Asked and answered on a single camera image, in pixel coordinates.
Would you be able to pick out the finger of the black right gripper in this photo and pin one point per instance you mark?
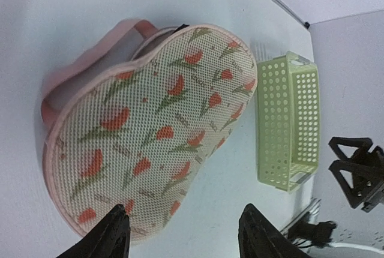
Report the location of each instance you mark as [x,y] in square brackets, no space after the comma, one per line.
[364,162]
[358,182]

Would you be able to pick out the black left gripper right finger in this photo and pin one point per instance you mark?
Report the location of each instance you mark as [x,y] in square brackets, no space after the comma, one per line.
[257,237]

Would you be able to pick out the beige patterned mesh laundry bag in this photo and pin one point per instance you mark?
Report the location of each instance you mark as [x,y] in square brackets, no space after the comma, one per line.
[138,133]

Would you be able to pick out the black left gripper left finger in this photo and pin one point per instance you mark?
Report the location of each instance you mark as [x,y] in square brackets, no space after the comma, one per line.
[110,238]

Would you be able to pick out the light green perforated plastic basket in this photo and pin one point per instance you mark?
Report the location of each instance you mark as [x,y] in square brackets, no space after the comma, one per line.
[288,121]

